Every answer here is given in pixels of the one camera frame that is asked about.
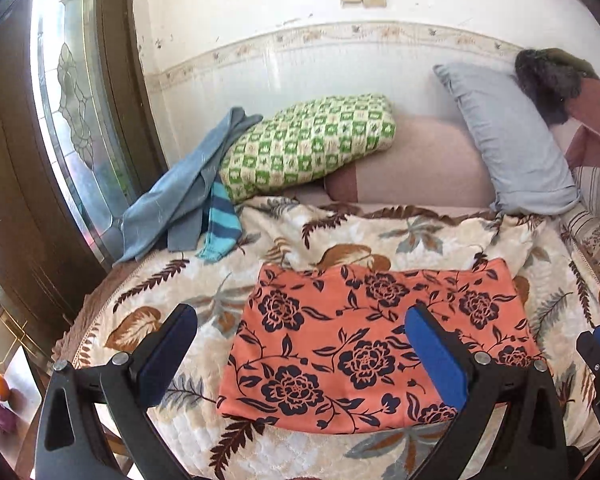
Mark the teal striped cloth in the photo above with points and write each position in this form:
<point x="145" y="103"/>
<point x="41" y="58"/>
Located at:
<point x="222" y="225"/>

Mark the striped floral cushion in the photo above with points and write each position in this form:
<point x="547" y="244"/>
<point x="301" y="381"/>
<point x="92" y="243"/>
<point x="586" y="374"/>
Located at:
<point x="595" y="210"/>

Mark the pink bolster cushion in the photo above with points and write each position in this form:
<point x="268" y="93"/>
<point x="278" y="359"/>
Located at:
<point x="420" y="165"/>

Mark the leaf print fleece blanket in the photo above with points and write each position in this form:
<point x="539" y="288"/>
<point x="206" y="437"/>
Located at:
<point x="190" y="280"/>

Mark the orange floral blouse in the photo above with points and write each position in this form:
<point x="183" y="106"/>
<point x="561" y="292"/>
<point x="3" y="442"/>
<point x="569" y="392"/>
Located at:
<point x="330" y="320"/>

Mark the blue-grey cloth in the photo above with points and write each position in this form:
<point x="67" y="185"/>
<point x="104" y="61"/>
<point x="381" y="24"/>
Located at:
<point x="180" y="195"/>

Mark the pink and maroon blanket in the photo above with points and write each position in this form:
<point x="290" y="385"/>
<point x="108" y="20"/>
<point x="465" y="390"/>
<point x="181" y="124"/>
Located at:
<point x="590" y="130"/>

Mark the green checked pillow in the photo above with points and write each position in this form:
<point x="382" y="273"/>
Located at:
<point x="305" y="145"/>

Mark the brown wooden door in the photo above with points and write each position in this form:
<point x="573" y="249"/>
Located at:
<point x="10" y="160"/>

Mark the fur-trimmed olive jacket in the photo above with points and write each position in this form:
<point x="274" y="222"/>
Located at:
<point x="545" y="85"/>

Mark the blue-grey pillow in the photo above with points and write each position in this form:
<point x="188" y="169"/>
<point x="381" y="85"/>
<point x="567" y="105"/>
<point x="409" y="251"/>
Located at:
<point x="510" y="140"/>

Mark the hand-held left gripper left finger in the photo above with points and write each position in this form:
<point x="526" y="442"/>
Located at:
<point x="167" y="360"/>

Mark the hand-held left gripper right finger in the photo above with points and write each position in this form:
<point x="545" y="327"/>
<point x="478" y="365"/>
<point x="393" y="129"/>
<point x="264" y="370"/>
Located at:
<point x="435" y="360"/>

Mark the stained glass door pane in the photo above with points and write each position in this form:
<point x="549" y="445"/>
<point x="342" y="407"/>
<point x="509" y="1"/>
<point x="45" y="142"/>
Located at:
<point x="70" y="100"/>

